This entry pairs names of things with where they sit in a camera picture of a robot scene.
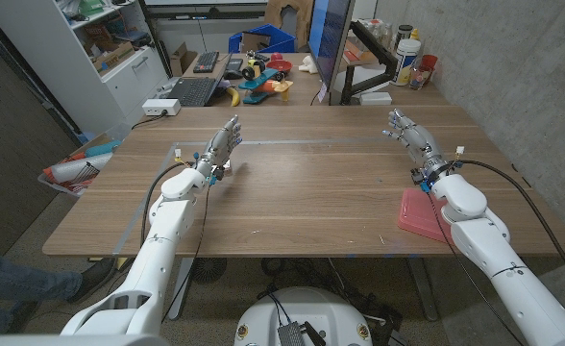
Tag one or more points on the red bowl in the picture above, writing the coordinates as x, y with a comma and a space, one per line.
279, 65

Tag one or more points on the white plush toy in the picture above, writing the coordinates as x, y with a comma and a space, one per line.
308, 65

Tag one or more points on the grey table leg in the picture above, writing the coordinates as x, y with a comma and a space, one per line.
180, 288

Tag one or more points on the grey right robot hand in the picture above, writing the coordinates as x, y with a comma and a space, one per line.
422, 144

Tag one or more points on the clear jar with colourful bits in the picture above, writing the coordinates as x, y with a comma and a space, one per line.
419, 79

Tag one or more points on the whiteboard with black frame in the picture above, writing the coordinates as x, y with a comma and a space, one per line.
205, 12

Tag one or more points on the clear plastic floor bin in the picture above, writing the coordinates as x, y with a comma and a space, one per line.
64, 185

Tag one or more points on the black lidded jar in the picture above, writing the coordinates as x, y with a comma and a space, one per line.
404, 34

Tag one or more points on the flat white box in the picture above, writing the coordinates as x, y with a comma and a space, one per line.
375, 98

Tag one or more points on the white bubble wrap roll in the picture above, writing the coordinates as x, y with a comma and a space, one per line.
78, 168

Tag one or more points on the brown cardboard cutout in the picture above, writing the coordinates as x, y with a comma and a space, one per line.
287, 12

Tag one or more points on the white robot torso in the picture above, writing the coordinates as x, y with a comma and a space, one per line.
306, 307

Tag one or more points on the white power strip box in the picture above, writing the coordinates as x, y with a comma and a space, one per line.
161, 106

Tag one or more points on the white canister with label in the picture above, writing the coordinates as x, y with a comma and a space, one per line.
405, 62

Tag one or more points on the black computer monitor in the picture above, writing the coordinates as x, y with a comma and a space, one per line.
328, 38

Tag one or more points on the yellow banana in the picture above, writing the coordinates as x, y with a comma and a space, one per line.
235, 97

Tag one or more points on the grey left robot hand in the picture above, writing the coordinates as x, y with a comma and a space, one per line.
217, 149

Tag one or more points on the printed flat cardboard box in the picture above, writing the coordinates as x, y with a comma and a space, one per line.
114, 55

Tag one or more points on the black round fan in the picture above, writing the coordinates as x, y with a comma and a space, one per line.
208, 270

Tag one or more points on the black keyboard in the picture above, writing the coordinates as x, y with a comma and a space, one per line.
206, 62

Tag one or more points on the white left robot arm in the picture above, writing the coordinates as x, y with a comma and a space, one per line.
167, 226

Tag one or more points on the yellow black wheeled toy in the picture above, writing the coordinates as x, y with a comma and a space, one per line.
252, 67

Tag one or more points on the black laptop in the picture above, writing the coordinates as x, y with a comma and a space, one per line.
193, 91

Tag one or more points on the black computer mouse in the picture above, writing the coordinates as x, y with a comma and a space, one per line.
233, 74

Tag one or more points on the teal foam roll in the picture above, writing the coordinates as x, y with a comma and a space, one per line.
101, 148

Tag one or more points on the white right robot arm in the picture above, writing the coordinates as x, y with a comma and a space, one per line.
479, 235

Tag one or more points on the person leg in jeans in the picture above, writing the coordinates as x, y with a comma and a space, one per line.
18, 279

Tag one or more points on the grey finned module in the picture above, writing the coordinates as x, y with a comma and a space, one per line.
290, 335

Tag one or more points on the white storage cabinet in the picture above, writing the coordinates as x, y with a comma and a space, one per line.
71, 72

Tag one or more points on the blue plastic bin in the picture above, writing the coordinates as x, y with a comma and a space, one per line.
277, 38

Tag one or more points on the brown cardboard box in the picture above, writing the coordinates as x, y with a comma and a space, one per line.
181, 60

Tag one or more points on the red cup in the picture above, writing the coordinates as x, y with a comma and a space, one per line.
429, 61

